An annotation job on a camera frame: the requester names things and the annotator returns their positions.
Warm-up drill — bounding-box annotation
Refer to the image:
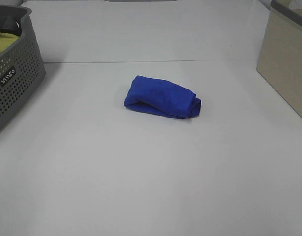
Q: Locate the grey perforated plastic basket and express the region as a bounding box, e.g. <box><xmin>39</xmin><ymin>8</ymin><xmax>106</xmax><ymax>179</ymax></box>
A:
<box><xmin>0</xmin><ymin>5</ymin><xmax>46</xmax><ymax>132</ymax></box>

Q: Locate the blue microfiber towel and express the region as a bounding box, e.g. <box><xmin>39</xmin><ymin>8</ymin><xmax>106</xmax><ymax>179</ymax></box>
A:
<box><xmin>124</xmin><ymin>76</ymin><xmax>201</xmax><ymax>119</ymax></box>

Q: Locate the dark grey towel in basket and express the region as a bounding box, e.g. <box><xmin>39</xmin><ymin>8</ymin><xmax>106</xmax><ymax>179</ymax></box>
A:
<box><xmin>0</xmin><ymin>16</ymin><xmax>22</xmax><ymax>36</ymax></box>

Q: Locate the beige storage bin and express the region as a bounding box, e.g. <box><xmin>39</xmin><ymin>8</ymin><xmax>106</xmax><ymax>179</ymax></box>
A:
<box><xmin>256</xmin><ymin>0</ymin><xmax>302</xmax><ymax>118</ymax></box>

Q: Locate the yellow-green towel in basket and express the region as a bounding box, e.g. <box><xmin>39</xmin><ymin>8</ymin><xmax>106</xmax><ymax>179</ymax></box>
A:
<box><xmin>0</xmin><ymin>32</ymin><xmax>20</xmax><ymax>58</ymax></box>

